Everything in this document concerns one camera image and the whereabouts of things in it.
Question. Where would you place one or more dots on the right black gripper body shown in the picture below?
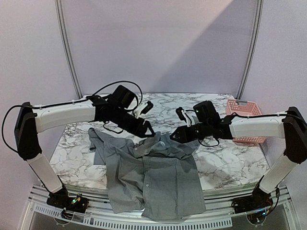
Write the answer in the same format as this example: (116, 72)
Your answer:
(183, 132)

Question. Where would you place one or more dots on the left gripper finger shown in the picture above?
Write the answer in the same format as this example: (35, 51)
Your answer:
(148, 129)
(147, 135)

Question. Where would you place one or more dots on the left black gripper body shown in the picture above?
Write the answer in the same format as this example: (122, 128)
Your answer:
(130, 127)

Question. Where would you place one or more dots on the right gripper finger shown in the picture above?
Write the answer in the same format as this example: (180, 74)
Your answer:
(179, 132)
(176, 138)

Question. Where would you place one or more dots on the grey button shirt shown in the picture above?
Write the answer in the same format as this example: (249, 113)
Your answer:
(162, 182)

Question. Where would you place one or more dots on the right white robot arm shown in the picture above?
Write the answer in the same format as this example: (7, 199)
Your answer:
(288, 126)

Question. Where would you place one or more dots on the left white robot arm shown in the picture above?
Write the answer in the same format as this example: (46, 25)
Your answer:
(33, 120)

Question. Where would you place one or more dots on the pink plastic basket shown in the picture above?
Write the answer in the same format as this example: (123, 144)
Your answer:
(244, 108)

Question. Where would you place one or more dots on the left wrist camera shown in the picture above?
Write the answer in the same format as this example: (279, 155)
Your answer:
(142, 108)

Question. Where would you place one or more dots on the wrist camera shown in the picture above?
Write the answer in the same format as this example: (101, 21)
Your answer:
(183, 116)
(142, 108)

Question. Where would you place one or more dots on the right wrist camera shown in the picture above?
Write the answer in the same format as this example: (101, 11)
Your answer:
(183, 116)

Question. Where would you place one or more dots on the aluminium front rail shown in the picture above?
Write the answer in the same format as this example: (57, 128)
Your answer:
(219, 214)

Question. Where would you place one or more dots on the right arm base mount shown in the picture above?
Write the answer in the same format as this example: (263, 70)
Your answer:
(250, 203)

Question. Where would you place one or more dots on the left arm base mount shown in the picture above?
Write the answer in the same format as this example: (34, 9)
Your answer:
(62, 200)

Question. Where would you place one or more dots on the right wall aluminium post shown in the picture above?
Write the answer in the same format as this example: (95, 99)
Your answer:
(251, 48)

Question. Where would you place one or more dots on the wall aluminium post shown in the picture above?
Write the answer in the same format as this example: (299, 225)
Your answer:
(67, 48)
(251, 48)

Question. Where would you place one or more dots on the left wall aluminium post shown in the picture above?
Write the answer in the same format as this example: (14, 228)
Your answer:
(67, 48)

